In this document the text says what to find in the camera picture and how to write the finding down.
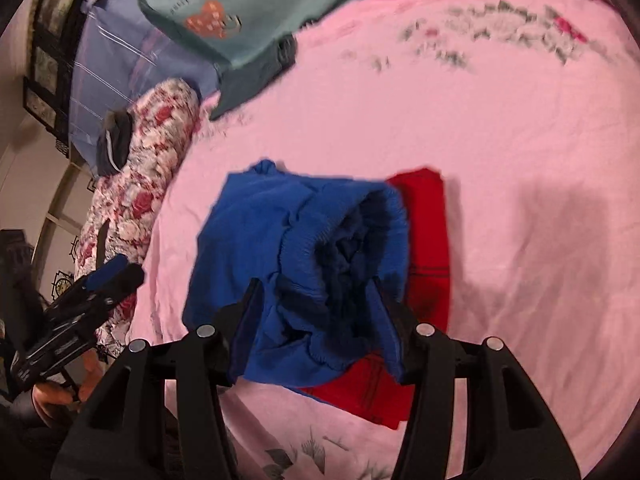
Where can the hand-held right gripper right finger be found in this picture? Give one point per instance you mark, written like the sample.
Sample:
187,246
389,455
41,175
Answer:
390,330

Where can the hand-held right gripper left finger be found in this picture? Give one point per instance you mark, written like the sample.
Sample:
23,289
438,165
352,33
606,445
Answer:
245,327

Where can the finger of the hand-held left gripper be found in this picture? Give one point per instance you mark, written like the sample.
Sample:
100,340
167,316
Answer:
107,272
125,282

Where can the blue and red pants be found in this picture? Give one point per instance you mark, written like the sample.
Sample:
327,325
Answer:
240,240

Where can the person's left hand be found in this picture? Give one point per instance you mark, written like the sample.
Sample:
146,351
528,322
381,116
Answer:
90,367

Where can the black phone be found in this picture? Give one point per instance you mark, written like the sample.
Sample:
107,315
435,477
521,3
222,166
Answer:
102,245

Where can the red rose floral quilt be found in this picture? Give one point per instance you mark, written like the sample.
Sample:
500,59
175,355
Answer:
150,160

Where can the dark grey cloth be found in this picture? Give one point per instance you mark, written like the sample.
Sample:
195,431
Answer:
115,145

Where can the blue plaid quilt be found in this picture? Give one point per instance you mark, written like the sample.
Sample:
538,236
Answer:
115,85

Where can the pink floral bedsheet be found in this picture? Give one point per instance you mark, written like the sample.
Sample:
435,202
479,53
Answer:
500,160

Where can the dark green folded garment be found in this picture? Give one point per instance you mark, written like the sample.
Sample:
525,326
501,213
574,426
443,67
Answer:
245,85

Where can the black framed wall pictures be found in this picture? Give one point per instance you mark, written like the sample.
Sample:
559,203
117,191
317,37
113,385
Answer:
50,35

